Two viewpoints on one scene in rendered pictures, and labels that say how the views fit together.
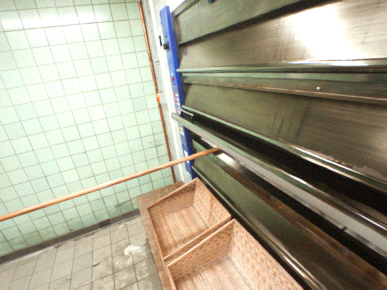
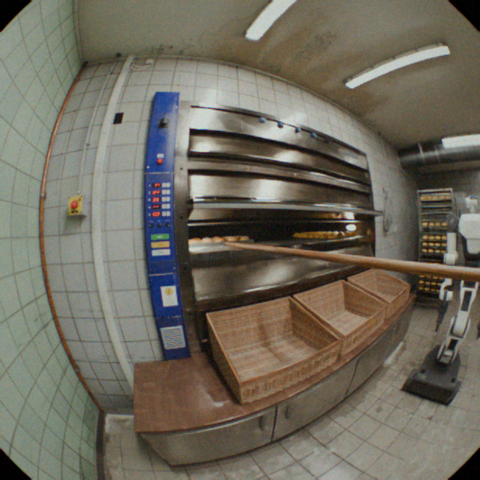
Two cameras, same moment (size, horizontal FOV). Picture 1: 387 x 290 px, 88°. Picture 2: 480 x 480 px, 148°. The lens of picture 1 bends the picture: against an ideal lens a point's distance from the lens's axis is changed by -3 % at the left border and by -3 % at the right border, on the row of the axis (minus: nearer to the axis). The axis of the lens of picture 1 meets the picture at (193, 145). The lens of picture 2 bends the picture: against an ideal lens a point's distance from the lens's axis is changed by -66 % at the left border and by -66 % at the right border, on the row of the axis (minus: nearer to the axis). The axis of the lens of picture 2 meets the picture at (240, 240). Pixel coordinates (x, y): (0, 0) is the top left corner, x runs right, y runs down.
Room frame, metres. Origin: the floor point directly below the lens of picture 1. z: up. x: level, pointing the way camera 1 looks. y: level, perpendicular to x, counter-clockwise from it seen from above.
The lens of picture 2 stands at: (1.41, 1.01, 1.29)
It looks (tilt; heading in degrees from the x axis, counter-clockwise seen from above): 3 degrees down; 267
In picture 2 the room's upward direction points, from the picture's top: 3 degrees counter-clockwise
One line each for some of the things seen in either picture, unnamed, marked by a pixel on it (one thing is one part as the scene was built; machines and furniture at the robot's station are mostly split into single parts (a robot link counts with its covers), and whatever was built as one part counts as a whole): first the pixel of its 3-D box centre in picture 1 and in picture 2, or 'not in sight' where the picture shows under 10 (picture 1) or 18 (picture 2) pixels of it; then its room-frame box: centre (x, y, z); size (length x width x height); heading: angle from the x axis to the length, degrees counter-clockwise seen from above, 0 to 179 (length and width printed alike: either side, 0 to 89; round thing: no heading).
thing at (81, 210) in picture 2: (162, 98); (77, 206); (2.16, 0.24, 1.46); 0.10 x 0.07 x 0.10; 20
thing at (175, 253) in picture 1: (185, 218); (271, 341); (1.22, 0.14, 0.72); 0.56 x 0.49 x 0.28; 19
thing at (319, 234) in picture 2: not in sight; (325, 234); (0.37, -0.93, 1.21); 0.61 x 0.48 x 0.06; 110
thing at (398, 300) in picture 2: not in sight; (380, 289); (0.08, -0.28, 0.72); 0.56 x 0.49 x 0.28; 19
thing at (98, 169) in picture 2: (167, 99); (96, 206); (2.07, 0.18, 1.45); 0.05 x 0.02 x 2.30; 20
